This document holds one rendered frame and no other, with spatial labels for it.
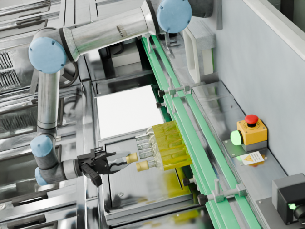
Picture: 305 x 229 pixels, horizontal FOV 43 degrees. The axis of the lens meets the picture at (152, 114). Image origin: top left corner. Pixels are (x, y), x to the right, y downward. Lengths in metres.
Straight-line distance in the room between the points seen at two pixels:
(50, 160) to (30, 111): 0.93
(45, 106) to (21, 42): 0.91
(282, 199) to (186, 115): 0.58
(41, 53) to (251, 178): 0.73
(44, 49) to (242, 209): 0.74
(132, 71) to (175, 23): 1.21
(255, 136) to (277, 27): 0.34
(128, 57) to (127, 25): 1.27
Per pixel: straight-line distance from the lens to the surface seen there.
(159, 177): 1.56
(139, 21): 1.25
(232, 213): 1.05
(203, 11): 1.41
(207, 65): 1.57
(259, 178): 1.12
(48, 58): 1.25
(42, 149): 1.44
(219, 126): 1.31
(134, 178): 1.58
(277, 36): 0.98
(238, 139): 1.18
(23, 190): 1.81
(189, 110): 1.44
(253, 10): 1.11
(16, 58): 2.41
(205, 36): 1.52
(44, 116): 1.51
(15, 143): 2.08
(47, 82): 1.45
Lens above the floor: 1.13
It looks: 3 degrees down
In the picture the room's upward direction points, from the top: 103 degrees counter-clockwise
